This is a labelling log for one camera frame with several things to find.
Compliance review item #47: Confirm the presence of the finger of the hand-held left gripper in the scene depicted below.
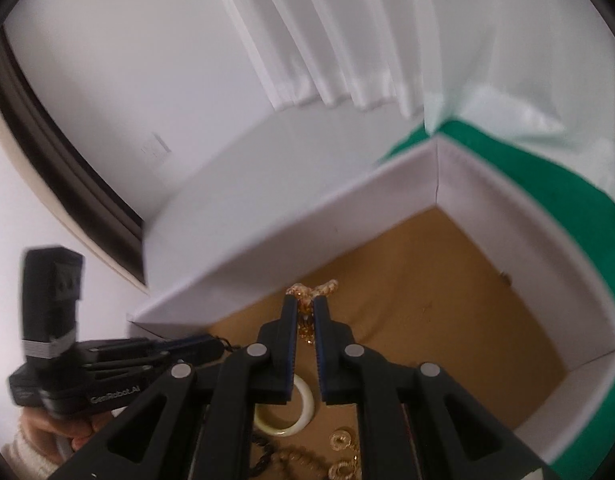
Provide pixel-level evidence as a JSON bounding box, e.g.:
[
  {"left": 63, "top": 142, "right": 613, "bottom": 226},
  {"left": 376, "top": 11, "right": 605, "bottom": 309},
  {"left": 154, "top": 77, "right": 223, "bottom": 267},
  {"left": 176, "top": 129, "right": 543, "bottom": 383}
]
[
  {"left": 84, "top": 334, "right": 224, "bottom": 361},
  {"left": 87, "top": 356, "right": 193, "bottom": 378}
]

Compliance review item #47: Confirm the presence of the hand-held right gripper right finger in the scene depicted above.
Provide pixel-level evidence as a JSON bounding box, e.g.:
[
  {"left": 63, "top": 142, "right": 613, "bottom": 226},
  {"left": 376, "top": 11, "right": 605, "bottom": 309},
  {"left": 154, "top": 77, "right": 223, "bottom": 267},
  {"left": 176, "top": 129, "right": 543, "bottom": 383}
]
[{"left": 314, "top": 295, "right": 558, "bottom": 480}]

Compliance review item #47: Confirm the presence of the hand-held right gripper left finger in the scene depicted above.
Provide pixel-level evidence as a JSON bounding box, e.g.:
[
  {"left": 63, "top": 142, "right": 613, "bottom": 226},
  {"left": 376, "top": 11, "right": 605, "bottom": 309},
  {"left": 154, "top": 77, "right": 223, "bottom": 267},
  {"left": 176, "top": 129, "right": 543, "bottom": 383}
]
[{"left": 47, "top": 294, "right": 296, "bottom": 480}]

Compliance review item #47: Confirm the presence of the cream bangle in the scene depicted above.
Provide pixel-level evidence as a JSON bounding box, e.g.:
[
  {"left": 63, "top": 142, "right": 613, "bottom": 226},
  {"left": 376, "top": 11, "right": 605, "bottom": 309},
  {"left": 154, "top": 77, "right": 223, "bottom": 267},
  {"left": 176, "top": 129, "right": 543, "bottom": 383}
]
[{"left": 252, "top": 374, "right": 316, "bottom": 438}]

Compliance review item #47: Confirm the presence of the gold chain bracelet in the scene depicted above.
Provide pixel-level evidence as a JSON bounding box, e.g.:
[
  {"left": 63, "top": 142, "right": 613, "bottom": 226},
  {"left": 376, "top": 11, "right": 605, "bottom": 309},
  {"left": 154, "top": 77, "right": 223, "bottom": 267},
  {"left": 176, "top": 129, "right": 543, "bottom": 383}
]
[{"left": 286, "top": 280, "right": 341, "bottom": 346}]

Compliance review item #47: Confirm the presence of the wooden bead bracelet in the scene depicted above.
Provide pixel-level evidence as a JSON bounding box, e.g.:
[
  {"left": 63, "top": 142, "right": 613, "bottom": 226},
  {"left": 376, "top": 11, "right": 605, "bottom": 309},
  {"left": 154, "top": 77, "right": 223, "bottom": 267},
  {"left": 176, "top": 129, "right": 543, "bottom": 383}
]
[{"left": 266, "top": 447, "right": 334, "bottom": 480}]

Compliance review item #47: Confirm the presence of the black bead bracelet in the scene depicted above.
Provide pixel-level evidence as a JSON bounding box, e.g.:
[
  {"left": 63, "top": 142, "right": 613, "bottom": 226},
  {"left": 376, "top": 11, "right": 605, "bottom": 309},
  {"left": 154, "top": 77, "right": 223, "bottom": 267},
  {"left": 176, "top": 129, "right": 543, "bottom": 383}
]
[{"left": 247, "top": 430, "right": 277, "bottom": 480}]

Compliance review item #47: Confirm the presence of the white box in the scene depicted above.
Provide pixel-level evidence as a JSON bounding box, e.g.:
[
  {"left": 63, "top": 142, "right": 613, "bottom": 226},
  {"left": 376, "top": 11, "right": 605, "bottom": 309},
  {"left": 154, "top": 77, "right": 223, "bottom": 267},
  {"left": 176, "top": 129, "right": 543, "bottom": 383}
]
[{"left": 127, "top": 105, "right": 615, "bottom": 463}]

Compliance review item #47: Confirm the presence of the white knitted sleeve forearm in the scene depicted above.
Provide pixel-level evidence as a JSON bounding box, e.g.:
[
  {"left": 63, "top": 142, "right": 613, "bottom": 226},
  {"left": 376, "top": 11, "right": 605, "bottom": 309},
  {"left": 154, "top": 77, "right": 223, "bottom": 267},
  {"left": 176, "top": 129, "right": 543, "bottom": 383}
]
[{"left": 1, "top": 422, "right": 75, "bottom": 480}]

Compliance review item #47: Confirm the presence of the person's left hand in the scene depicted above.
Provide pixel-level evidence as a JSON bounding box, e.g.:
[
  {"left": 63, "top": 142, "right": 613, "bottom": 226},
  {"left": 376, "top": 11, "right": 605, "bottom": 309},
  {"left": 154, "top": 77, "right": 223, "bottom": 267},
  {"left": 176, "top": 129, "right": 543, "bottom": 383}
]
[{"left": 20, "top": 406, "right": 119, "bottom": 455}]

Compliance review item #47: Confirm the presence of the green cloth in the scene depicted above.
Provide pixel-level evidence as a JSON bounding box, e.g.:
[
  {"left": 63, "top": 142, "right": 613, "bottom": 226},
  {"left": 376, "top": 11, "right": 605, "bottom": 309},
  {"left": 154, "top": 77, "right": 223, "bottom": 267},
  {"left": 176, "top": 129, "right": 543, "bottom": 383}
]
[{"left": 377, "top": 117, "right": 615, "bottom": 480}]

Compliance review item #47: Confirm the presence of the white curtain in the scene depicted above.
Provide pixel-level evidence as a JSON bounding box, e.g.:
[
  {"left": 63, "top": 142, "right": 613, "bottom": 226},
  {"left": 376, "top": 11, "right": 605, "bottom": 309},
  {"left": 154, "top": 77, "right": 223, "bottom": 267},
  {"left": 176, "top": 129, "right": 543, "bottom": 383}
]
[{"left": 202, "top": 0, "right": 615, "bottom": 241}]

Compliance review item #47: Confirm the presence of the dark brown door frame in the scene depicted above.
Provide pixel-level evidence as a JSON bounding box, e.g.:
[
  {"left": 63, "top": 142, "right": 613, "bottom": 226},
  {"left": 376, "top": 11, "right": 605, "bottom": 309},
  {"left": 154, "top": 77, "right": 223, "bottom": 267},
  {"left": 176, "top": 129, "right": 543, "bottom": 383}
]
[{"left": 0, "top": 22, "right": 149, "bottom": 288}]

